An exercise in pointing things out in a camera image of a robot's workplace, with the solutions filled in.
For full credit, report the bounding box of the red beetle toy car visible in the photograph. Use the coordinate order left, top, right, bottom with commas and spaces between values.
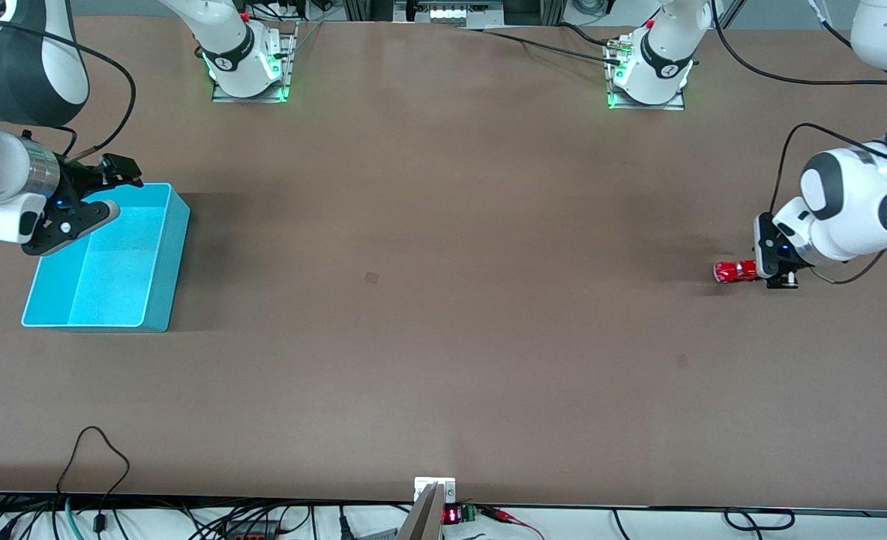
714, 259, 761, 284

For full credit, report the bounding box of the blue plastic box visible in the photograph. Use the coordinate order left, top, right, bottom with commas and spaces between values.
21, 182, 191, 333

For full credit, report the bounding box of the black orange power strip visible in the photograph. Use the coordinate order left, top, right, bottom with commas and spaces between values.
222, 519, 283, 540

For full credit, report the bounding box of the lit white device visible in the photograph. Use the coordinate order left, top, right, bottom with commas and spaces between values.
394, 0, 505, 25

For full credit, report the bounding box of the short black right arm cable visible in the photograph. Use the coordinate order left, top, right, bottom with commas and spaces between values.
22, 126, 79, 158

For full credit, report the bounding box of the long black left arm cable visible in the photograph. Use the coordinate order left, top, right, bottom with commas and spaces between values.
709, 0, 887, 218

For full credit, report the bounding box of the long black arm cable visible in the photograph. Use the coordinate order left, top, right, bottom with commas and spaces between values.
709, 0, 887, 218
0, 19, 138, 162

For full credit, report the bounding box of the long black right arm cable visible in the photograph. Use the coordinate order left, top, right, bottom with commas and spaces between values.
0, 19, 138, 162

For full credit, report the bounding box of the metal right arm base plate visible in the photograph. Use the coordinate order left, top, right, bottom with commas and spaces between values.
211, 22, 292, 104

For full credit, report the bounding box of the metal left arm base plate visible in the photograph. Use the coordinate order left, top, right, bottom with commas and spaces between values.
606, 34, 686, 112

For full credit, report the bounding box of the black coiled cable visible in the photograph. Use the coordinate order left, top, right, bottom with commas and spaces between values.
724, 508, 796, 532

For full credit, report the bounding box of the short black table cable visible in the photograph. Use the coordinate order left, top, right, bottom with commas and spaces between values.
558, 22, 621, 48

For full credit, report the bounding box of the black looped cable with ferrite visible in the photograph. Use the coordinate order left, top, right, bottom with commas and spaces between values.
56, 426, 131, 535

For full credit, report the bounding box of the long black table cable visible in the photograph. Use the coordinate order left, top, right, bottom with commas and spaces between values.
458, 27, 628, 67

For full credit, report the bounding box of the red clip wire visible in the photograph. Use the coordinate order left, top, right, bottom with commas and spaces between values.
481, 507, 546, 540

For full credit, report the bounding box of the white mounting bracket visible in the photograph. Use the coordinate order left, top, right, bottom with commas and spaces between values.
414, 477, 457, 503

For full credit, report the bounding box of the grey metal camera post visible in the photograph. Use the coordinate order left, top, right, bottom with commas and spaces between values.
397, 482, 445, 540

